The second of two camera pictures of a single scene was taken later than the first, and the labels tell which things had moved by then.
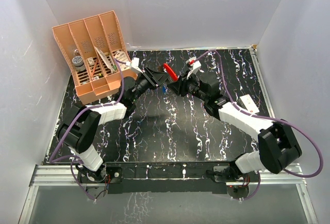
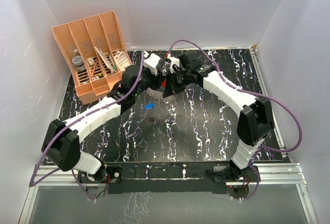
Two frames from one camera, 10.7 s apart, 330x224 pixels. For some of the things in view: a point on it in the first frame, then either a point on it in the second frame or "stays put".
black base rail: x=183 y=177 stays put
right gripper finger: x=177 y=87 → x=168 y=90
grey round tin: x=78 y=61 stays put
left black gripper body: x=148 y=81 stays put
